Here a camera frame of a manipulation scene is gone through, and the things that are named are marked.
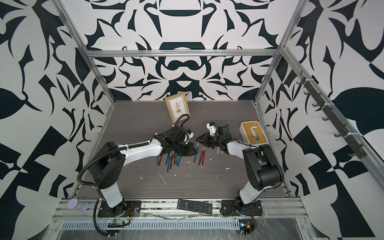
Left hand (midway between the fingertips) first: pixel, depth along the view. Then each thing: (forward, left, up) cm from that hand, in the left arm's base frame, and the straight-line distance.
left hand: (197, 150), depth 85 cm
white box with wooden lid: (+12, -36, -3) cm, 38 cm away
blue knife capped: (-1, +17, -9) cm, 19 cm away
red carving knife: (-1, -2, -9) cm, 9 cm away
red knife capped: (-3, +15, -8) cm, 17 cm away
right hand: (+8, 0, 0) cm, 8 cm away
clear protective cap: (-8, -11, +12) cm, 18 cm away
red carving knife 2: (0, -4, -8) cm, 9 cm away
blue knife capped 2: (-3, +1, -1) cm, 3 cm away
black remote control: (-25, +9, -8) cm, 28 cm away
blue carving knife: (-4, +11, -9) cm, 15 cm away
